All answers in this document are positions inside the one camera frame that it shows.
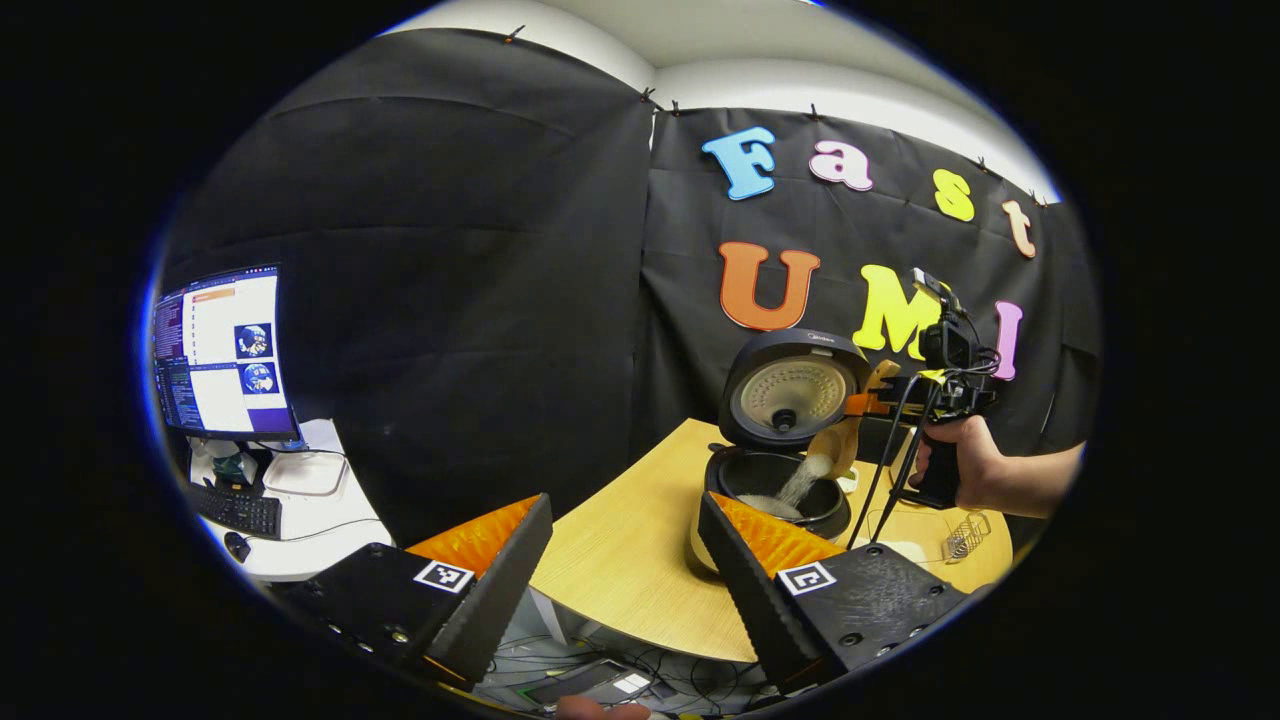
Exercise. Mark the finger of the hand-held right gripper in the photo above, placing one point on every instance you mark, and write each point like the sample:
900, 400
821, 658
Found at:
865, 403

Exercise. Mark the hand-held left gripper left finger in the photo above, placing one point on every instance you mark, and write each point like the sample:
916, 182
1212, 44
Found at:
500, 600

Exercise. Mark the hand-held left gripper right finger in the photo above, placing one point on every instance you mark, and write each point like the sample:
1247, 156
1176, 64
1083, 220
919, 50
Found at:
760, 610

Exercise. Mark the wooden spoon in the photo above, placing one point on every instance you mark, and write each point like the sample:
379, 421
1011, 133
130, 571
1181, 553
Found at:
840, 445

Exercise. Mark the dark grey rice cooker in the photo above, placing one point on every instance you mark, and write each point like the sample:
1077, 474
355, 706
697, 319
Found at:
790, 395

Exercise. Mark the white rice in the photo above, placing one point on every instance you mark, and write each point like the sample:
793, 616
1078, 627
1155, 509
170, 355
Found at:
800, 485

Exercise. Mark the white side desk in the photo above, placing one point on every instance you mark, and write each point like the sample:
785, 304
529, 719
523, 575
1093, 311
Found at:
320, 540

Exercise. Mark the white plastic box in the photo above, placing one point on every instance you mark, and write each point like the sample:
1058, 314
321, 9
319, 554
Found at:
305, 475

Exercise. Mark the black computer mouse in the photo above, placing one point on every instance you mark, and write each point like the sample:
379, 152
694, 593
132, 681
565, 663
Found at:
237, 546

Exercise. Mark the black keyboard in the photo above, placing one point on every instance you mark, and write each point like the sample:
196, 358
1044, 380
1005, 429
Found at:
240, 512

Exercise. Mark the black backdrop cloth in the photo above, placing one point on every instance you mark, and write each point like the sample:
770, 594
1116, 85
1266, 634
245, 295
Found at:
450, 300

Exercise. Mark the computer monitor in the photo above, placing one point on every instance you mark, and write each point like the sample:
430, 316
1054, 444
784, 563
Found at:
230, 350

